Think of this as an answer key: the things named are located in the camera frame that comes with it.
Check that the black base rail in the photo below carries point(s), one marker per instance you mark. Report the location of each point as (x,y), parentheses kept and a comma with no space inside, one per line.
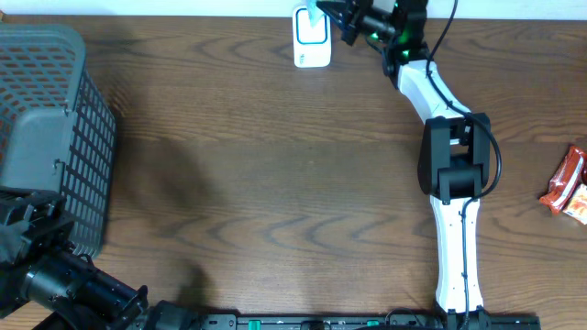
(394,320)

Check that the grey plastic mesh basket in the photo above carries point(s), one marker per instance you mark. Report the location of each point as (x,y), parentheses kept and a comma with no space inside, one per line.
(57,133)

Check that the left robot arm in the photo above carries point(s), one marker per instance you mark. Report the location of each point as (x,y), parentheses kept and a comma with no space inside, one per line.
(38,264)

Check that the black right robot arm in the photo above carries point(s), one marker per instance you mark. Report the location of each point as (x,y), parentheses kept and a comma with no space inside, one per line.
(454,158)

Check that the red Topps candy bar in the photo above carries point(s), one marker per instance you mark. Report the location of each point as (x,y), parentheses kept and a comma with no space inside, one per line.
(565,180)

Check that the teal wet wipes packet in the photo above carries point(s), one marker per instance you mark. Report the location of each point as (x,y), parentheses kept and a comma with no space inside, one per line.
(315,14)

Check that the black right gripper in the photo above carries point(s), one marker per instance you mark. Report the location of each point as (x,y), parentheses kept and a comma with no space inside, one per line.
(348,15)

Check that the orange Kleenex tissue pack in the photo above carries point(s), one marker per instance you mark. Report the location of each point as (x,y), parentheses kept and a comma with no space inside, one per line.
(577,204)

